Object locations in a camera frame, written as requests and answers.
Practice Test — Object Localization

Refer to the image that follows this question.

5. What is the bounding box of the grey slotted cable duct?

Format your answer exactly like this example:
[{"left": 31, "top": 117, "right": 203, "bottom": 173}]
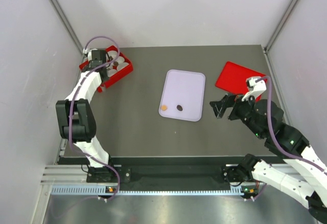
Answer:
[{"left": 51, "top": 185, "right": 258, "bottom": 196}]

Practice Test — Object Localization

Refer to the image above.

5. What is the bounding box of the red chocolate box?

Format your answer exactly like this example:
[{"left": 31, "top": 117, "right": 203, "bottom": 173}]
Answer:
[{"left": 79, "top": 45, "right": 134, "bottom": 94}]

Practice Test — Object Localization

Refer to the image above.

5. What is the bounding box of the aluminium frame rail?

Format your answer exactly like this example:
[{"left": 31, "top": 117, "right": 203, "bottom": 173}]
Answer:
[{"left": 49, "top": 0, "right": 83, "bottom": 54}]

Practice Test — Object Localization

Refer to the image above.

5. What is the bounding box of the red box lid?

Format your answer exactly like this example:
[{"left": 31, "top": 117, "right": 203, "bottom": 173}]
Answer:
[{"left": 215, "top": 61, "right": 265, "bottom": 101}]

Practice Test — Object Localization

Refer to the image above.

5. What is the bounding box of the orange square chocolate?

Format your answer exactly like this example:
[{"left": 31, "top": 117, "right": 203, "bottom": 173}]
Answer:
[{"left": 160, "top": 105, "right": 168, "bottom": 111}]

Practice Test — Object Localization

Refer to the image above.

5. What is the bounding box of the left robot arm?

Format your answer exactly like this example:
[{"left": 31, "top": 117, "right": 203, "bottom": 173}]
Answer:
[{"left": 55, "top": 49, "right": 116, "bottom": 183}]

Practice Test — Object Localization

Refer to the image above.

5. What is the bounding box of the lavender plastic tray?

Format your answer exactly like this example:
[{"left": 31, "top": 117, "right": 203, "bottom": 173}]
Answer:
[{"left": 158, "top": 70, "right": 205, "bottom": 122}]

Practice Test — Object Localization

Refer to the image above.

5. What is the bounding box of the dark oval leaf chocolate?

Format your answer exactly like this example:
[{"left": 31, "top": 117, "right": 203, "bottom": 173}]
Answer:
[{"left": 176, "top": 105, "right": 183, "bottom": 111}]

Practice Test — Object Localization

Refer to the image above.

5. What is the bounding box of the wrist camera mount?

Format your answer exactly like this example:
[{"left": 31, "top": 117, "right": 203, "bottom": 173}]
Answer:
[
  {"left": 242, "top": 76, "right": 267, "bottom": 101},
  {"left": 82, "top": 48, "right": 98, "bottom": 61}
]

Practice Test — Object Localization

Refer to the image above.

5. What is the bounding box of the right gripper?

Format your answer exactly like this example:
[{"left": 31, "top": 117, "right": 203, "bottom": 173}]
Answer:
[{"left": 209, "top": 90, "right": 265, "bottom": 139}]

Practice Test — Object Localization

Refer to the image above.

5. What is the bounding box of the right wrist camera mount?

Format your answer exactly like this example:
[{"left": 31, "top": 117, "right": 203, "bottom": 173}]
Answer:
[{"left": 242, "top": 76, "right": 267, "bottom": 101}]

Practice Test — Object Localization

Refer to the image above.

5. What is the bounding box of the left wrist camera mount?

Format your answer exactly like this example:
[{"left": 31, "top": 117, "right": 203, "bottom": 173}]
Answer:
[{"left": 82, "top": 48, "right": 98, "bottom": 61}]

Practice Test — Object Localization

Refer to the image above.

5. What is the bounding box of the white paper cup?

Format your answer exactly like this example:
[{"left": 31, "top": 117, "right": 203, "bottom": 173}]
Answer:
[
  {"left": 116, "top": 62, "right": 129, "bottom": 72},
  {"left": 112, "top": 56, "right": 125, "bottom": 66},
  {"left": 107, "top": 69, "right": 118, "bottom": 77},
  {"left": 107, "top": 50, "right": 118, "bottom": 59}
]

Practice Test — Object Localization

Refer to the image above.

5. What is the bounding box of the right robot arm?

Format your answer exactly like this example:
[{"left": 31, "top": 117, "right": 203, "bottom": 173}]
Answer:
[{"left": 209, "top": 94, "right": 326, "bottom": 223}]

